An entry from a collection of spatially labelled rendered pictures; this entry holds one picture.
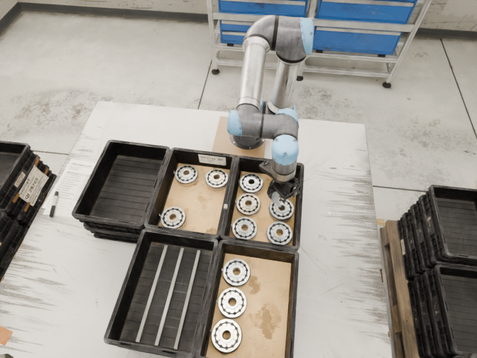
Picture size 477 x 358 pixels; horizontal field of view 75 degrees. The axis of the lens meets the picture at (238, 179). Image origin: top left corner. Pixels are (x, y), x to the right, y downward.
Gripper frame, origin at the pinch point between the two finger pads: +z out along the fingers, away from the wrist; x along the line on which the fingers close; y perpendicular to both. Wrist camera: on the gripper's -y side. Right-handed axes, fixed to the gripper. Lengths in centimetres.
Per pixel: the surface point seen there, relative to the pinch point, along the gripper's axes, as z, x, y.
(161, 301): 11, -57, 3
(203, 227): 13.9, -29.4, -13.0
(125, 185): 12, -47, -51
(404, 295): 91, 45, 61
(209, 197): 15.0, -19.6, -23.5
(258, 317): 13.7, -31.8, 27.8
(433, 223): 54, 70, 42
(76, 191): 22, -70, -72
